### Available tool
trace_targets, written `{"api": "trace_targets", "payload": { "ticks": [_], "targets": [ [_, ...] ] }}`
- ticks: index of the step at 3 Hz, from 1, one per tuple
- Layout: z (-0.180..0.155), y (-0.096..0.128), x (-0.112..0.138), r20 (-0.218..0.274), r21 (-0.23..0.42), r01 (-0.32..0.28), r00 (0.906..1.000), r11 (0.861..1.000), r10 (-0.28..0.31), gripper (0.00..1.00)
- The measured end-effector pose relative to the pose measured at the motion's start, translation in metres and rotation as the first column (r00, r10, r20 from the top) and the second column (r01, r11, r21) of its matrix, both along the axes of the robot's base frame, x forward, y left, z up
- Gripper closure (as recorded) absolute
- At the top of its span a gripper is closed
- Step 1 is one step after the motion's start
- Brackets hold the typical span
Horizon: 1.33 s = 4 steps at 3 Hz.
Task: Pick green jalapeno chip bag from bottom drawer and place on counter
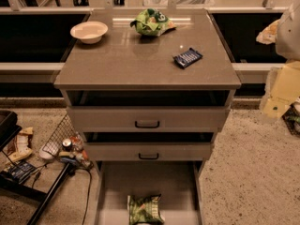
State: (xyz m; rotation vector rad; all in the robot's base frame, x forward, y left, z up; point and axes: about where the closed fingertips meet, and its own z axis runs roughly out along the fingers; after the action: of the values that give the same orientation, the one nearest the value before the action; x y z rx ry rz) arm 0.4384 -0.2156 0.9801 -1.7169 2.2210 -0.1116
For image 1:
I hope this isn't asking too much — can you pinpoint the green jalapeno chip bag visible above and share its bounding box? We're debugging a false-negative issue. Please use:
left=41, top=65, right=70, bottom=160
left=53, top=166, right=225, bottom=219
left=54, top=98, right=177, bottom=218
left=127, top=194, right=165, bottom=225

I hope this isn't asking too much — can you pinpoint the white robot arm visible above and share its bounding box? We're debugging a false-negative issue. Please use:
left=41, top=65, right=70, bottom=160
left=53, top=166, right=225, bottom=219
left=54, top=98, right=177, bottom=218
left=256, top=0, right=300, bottom=60

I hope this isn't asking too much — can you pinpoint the grey drawer cabinet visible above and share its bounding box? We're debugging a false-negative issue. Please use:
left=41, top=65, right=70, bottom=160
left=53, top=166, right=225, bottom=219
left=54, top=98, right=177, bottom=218
left=54, top=9, right=240, bottom=225

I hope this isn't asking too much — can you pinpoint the top drawer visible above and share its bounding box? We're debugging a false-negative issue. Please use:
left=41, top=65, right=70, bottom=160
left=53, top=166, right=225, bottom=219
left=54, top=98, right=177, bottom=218
left=67, top=106, right=230, bottom=132

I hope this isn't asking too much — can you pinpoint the drawer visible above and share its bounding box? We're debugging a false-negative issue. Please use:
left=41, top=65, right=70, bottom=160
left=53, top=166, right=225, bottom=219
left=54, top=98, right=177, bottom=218
left=94, top=161, right=203, bottom=225
left=83, top=142, right=213, bottom=161
left=67, top=106, right=230, bottom=132

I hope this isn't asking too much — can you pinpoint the middle drawer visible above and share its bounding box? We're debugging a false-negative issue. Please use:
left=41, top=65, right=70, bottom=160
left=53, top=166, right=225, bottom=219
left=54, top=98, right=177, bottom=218
left=83, top=142, right=213, bottom=161

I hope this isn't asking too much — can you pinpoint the bottom drawer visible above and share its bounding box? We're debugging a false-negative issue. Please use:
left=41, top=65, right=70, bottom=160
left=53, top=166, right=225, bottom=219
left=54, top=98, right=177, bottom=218
left=94, top=161, right=203, bottom=225

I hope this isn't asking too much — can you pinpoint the crumpled green chip bag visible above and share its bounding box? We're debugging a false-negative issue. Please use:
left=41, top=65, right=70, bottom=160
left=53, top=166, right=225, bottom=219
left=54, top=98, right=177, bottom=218
left=130, top=8, right=176, bottom=37

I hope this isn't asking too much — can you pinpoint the white snack bag on floor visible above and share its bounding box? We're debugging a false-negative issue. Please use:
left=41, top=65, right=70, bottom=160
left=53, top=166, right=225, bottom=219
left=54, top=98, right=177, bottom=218
left=7, top=127, right=34, bottom=163

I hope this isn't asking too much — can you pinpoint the blue snack packet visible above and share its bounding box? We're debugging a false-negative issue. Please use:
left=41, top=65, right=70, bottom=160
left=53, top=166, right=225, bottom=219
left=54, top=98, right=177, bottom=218
left=173, top=48, right=203, bottom=69

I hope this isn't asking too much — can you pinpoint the soda can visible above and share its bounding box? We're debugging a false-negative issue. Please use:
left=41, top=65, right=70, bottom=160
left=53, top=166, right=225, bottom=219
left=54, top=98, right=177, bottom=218
left=62, top=139, right=72, bottom=151

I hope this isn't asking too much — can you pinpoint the white bowl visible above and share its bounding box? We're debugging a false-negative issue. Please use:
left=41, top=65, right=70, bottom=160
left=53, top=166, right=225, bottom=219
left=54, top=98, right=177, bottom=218
left=70, top=22, right=108, bottom=44

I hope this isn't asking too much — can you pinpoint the black stand leg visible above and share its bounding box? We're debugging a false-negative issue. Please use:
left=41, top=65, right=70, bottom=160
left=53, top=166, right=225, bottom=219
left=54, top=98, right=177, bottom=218
left=0, top=163, right=74, bottom=225

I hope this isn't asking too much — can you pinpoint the blue packet on floor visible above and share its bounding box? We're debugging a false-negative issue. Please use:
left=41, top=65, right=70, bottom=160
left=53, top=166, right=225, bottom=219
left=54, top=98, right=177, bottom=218
left=0, top=161, right=37, bottom=184

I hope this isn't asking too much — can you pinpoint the wire basket left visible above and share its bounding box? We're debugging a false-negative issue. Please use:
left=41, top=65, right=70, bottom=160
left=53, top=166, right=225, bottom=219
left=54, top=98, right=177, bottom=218
left=39, top=115, right=93, bottom=170

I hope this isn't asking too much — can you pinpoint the wire basket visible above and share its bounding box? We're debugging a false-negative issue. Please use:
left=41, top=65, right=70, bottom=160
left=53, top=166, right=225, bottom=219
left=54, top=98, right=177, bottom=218
left=39, top=115, right=93, bottom=170
left=282, top=106, right=300, bottom=137

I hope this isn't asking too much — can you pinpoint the black cable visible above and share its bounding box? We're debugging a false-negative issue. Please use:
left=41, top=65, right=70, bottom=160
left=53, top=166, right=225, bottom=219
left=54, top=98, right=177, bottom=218
left=31, top=164, right=94, bottom=225

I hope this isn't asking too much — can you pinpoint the wire basket right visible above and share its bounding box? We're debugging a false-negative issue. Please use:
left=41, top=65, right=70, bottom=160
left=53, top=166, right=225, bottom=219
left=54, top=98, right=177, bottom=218
left=282, top=106, right=300, bottom=137

